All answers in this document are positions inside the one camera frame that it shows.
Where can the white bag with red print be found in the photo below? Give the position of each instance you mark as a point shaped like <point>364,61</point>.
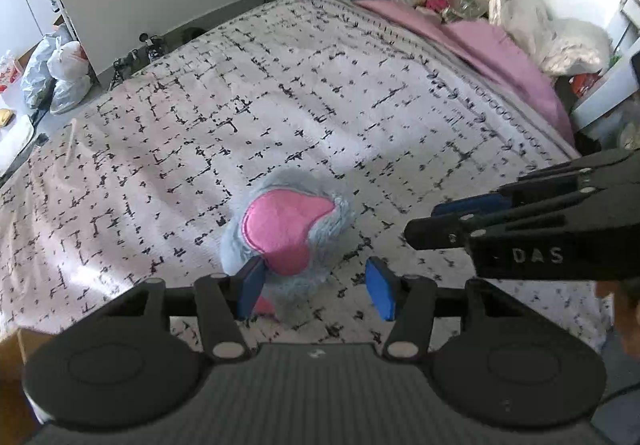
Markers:
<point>70,62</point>

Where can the white storage box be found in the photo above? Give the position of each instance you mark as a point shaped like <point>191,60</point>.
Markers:
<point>610,90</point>

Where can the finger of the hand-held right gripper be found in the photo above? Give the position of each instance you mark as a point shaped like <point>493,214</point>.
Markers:
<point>465,206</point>
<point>435,232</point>

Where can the white black-patterned bed sheet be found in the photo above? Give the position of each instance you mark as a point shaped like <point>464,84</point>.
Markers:
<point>200,125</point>

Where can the person's right hand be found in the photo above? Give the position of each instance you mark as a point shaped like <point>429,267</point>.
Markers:
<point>625,300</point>

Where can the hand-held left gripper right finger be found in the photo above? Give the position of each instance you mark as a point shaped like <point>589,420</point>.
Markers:
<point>382,287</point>

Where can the grey and pink plush toy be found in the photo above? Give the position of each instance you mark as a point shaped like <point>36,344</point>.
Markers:
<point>285,220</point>

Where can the pink sheet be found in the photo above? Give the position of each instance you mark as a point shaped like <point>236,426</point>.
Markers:
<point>490,55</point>

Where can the grey plastic bag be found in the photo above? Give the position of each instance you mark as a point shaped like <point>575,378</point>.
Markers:
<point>37,75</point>

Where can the white plastic bags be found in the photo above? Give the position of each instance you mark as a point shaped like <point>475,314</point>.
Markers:
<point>530,20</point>

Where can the white cabinet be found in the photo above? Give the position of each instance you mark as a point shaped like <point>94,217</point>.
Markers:
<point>25,10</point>

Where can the black tripods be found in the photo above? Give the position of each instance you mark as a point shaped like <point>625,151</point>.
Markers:
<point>135,57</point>

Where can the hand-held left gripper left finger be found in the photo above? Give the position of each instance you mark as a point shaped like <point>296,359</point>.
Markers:
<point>252,285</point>

